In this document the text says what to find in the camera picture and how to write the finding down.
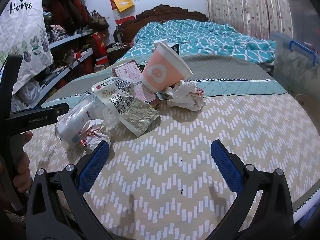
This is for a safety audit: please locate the red gift box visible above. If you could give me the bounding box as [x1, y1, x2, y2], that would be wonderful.
[90, 32, 109, 73]

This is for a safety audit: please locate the carved wooden headboard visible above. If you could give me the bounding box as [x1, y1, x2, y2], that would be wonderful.
[117, 4, 209, 41]

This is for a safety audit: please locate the white printed plant cloth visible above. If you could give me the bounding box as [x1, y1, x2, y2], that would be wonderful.
[0, 0, 54, 94]

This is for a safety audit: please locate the red and yellow wall calendar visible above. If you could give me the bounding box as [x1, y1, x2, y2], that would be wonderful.
[109, 0, 136, 26]

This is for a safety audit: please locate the zigzag patterned bed sheet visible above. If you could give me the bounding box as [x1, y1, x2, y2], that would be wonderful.
[32, 54, 320, 240]

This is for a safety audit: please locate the clear storage box blue handle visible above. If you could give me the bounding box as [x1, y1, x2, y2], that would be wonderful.
[271, 29, 320, 87]

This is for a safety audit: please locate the leaf print curtain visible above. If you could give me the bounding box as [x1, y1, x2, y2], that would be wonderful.
[203, 0, 294, 41]

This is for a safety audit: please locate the white paper ball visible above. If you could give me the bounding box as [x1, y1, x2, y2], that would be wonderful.
[79, 119, 112, 154]
[167, 79, 207, 111]

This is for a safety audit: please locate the pink paper cup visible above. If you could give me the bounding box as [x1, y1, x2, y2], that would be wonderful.
[140, 39, 193, 93]

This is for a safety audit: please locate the person's left hand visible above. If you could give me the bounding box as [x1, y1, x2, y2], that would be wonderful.
[11, 131, 33, 193]

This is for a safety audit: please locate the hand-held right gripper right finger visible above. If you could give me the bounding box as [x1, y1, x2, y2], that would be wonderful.
[210, 140, 294, 240]

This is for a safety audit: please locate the pink printed card box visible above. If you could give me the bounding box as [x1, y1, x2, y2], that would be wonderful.
[111, 60, 161, 105]

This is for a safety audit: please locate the brown handbag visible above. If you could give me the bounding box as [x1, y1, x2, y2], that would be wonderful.
[88, 10, 110, 31]

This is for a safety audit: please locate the white plastic tissue packet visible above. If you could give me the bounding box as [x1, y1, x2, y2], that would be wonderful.
[54, 97, 101, 145]

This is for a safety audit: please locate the clear printed snack wrapper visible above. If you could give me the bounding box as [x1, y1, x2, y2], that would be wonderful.
[94, 78, 159, 138]

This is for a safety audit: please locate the grey shelf unit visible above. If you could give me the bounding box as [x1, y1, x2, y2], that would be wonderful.
[15, 0, 111, 110]

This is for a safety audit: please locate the clear storage box teal lid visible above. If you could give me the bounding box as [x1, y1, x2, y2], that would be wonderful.
[281, 0, 320, 44]

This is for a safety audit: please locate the teal patterned quilt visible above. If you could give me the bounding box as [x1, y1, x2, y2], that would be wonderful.
[114, 19, 277, 64]

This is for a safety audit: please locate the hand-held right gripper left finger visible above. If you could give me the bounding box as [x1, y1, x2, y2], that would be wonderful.
[26, 140, 112, 240]

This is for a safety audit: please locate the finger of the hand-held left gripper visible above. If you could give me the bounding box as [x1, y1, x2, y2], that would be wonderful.
[11, 102, 69, 118]

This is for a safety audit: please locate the dark wooden bedside table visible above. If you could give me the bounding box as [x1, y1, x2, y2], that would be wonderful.
[107, 42, 133, 67]

